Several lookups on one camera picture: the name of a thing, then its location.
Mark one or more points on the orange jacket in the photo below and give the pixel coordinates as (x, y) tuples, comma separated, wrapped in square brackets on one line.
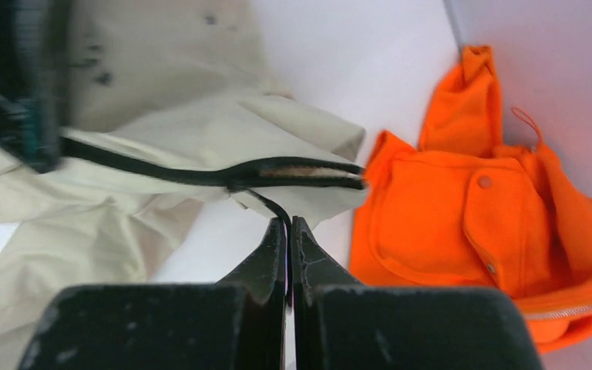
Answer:
[(463, 208)]

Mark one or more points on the beige zip jacket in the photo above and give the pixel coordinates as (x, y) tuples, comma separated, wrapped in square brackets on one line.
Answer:
[(171, 105)]

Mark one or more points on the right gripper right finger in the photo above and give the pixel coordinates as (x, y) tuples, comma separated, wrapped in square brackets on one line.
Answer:
[(343, 324)]

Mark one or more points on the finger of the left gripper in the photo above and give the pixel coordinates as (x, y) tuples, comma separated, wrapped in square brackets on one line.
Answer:
[(34, 80)]

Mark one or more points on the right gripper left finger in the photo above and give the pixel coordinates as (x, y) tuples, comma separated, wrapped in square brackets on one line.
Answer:
[(234, 323)]

